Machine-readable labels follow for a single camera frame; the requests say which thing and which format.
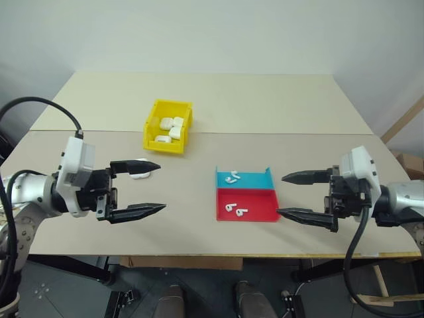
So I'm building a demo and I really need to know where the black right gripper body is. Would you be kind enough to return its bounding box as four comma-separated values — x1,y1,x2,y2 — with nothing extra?
323,166,370,220

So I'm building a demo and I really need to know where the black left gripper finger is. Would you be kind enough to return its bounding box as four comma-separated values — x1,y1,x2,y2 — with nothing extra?
107,203,167,225
110,160,162,176

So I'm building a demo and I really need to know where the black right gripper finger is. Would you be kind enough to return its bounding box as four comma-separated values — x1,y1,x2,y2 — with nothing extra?
281,168,335,186
275,207,339,233

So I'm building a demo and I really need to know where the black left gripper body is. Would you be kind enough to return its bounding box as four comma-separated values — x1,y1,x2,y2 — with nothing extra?
76,167,119,221

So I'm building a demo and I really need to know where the yellow plastic bin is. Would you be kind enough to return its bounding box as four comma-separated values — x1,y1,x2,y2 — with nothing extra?
142,99,195,156

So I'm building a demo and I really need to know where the brown cardboard box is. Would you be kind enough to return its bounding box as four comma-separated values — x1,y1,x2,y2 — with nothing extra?
390,149,424,180

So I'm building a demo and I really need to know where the red plastic tray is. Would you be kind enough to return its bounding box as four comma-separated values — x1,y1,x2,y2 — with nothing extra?
215,187,282,223

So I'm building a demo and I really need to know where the blue plastic tray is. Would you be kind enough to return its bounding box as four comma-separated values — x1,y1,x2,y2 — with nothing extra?
215,166,276,191

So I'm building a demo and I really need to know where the slanted wooden beam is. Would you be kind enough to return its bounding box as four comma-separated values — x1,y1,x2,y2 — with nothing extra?
380,97,424,144

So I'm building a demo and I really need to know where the dark rounded shape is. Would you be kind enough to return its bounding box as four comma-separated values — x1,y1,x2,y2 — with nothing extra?
154,284,186,318
235,280,276,318

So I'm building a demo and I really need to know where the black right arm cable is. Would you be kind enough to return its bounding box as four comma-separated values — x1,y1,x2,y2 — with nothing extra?
343,187,392,318

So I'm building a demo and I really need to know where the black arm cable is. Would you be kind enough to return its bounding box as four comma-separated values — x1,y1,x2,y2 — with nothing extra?
343,187,392,318
0,96,85,312

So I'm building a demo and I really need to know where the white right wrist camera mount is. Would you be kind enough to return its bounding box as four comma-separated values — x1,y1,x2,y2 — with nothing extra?
340,145,382,217

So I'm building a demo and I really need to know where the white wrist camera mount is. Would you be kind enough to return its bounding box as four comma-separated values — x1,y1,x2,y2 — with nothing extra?
54,135,97,218
340,145,382,217

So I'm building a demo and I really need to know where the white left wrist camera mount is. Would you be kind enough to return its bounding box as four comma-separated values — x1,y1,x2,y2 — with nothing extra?
54,135,97,218

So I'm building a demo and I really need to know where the black table frame bar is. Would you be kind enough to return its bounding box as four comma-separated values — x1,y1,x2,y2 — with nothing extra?
27,254,113,285
290,257,352,283

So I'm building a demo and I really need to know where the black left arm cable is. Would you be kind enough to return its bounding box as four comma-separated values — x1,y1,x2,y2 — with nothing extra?
0,96,85,312

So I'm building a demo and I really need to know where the light wooden frame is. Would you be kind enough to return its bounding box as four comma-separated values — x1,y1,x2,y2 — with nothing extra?
350,262,424,307

